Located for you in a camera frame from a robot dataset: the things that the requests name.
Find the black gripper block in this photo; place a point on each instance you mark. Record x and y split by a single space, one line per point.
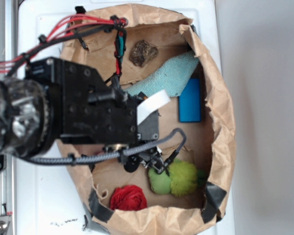
82 108

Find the brown rock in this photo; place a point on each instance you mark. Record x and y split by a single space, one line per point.
143 53

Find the teal terry cloth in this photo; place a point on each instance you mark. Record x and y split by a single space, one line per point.
172 77

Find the brown paper bag tray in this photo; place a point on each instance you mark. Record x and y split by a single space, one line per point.
212 145

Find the red crumpled ball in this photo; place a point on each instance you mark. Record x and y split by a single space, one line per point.
128 198

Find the blue rectangular block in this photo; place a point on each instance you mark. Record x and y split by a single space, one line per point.
189 102

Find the green plush toy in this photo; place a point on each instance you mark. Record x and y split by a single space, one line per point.
180 179

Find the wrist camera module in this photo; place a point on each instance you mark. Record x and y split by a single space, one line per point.
148 129

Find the aluminium extrusion rail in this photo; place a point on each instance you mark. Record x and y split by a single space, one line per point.
8 37

